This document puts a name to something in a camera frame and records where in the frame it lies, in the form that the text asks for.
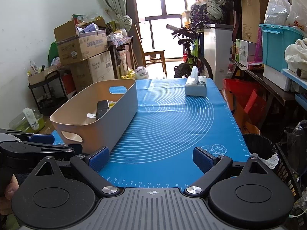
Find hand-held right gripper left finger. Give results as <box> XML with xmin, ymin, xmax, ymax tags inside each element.
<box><xmin>23</xmin><ymin>146</ymin><xmax>120</xmax><ymax>196</ymax></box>

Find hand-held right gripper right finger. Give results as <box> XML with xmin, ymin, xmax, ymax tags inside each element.
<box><xmin>183</xmin><ymin>147</ymin><xmax>281</xmax><ymax>196</ymax></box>

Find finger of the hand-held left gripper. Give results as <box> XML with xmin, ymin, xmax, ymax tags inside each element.
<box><xmin>0</xmin><ymin>141</ymin><xmax>83</xmax><ymax>157</ymax></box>
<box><xmin>0</xmin><ymin>129</ymin><xmax>55</xmax><ymax>145</ymax></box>

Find beige plastic storage bin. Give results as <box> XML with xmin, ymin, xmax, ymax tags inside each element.
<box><xmin>50</xmin><ymin>79</ymin><xmax>139</xmax><ymax>154</ymax></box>

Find black oval case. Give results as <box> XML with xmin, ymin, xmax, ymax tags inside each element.
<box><xmin>96</xmin><ymin>100</ymin><xmax>110</xmax><ymax>121</ymax></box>

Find person's left hand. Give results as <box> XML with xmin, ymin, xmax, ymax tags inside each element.
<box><xmin>0</xmin><ymin>174</ymin><xmax>21</xmax><ymax>217</ymax></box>

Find green lidded container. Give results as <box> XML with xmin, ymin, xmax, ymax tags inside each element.
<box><xmin>9</xmin><ymin>107</ymin><xmax>45</xmax><ymax>134</ymax></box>

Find blue silicone baking mat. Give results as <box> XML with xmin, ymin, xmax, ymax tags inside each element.
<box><xmin>51</xmin><ymin>78</ymin><xmax>251</xmax><ymax>188</ymax></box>

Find black utility cart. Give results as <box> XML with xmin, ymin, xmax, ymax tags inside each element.
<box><xmin>27</xmin><ymin>66</ymin><xmax>70</xmax><ymax>116</ymax></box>

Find black round trash bin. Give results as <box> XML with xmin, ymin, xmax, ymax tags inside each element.
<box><xmin>242</xmin><ymin>134</ymin><xmax>279</xmax><ymax>164</ymax></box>

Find white tissue box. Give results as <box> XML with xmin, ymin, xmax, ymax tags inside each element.
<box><xmin>185</xmin><ymin>66</ymin><xmax>207</xmax><ymax>97</ymax></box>

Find red gift bags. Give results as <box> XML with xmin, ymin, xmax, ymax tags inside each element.
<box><xmin>223</xmin><ymin>78</ymin><xmax>267</xmax><ymax>124</ymax></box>

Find black plastic crate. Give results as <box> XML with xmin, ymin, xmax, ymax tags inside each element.
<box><xmin>276</xmin><ymin>141</ymin><xmax>305</xmax><ymax>208</ymax></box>

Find yellow plastic toy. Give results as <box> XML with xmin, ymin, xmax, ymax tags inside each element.
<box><xmin>121</xmin><ymin>69</ymin><xmax>136</xmax><ymax>80</ymax></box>

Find large taped cardboard box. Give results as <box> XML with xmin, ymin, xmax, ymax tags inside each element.
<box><xmin>69</xmin><ymin>50</ymin><xmax>115</xmax><ymax>92</ymax></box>

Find white plastic bag on floor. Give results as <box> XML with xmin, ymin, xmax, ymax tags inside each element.
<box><xmin>134</xmin><ymin>66</ymin><xmax>149</xmax><ymax>79</ymax></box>

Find dark wooden bench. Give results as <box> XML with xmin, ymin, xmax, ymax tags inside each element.
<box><xmin>229</xmin><ymin>57</ymin><xmax>300</xmax><ymax>131</ymax></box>

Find open printed cardboard box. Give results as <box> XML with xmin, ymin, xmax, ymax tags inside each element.
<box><xmin>53</xmin><ymin>19</ymin><xmax>108</xmax><ymax>66</ymax></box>

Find green bicycle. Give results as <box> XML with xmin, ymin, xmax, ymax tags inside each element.
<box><xmin>165</xmin><ymin>21</ymin><xmax>214</xmax><ymax>79</ymax></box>

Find white refrigerator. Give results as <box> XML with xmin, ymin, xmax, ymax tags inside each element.
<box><xmin>204</xmin><ymin>24</ymin><xmax>234</xmax><ymax>90</ymax></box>

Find white foam box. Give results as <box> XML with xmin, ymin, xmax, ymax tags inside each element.
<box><xmin>263</xmin><ymin>64</ymin><xmax>292</xmax><ymax>91</ymax></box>

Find wooden chair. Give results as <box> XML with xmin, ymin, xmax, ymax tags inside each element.
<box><xmin>141</xmin><ymin>50</ymin><xmax>167</xmax><ymax>77</ymax></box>

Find green printed carton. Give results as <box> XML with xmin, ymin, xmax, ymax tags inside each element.
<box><xmin>236</xmin><ymin>39</ymin><xmax>257</xmax><ymax>67</ymax></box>

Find cluttered wooden side table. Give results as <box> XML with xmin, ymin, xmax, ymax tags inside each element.
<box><xmin>107</xmin><ymin>35</ymin><xmax>134</xmax><ymax>79</ymax></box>

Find light blue shelf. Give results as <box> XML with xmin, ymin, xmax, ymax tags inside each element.
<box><xmin>281</xmin><ymin>68</ymin><xmax>307</xmax><ymax>106</ymax></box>

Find pink plastic item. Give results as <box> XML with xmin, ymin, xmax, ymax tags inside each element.
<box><xmin>254</xmin><ymin>27</ymin><xmax>263</xmax><ymax>63</ymax></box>

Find teal plastic storage box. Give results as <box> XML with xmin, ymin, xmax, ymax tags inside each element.
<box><xmin>258</xmin><ymin>23</ymin><xmax>305</xmax><ymax>73</ymax></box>

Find white cloth bag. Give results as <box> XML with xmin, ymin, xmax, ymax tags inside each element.
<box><xmin>285</xmin><ymin>38</ymin><xmax>307</xmax><ymax>75</ymax></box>

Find floral fabric bag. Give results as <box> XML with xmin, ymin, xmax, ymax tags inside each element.
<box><xmin>189</xmin><ymin>3</ymin><xmax>212</xmax><ymax>26</ymax></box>

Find tall cardboard box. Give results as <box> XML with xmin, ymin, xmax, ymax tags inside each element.
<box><xmin>241</xmin><ymin>0</ymin><xmax>270</xmax><ymax>44</ymax></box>

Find pale green curtain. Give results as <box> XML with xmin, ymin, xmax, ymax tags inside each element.
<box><xmin>206</xmin><ymin>0</ymin><xmax>227</xmax><ymax>25</ymax></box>
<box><xmin>93</xmin><ymin>0</ymin><xmax>133</xmax><ymax>33</ymax></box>

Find white plastic bags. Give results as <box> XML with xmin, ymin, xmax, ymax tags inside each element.
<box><xmin>264</xmin><ymin>0</ymin><xmax>307</xmax><ymax>33</ymax></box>

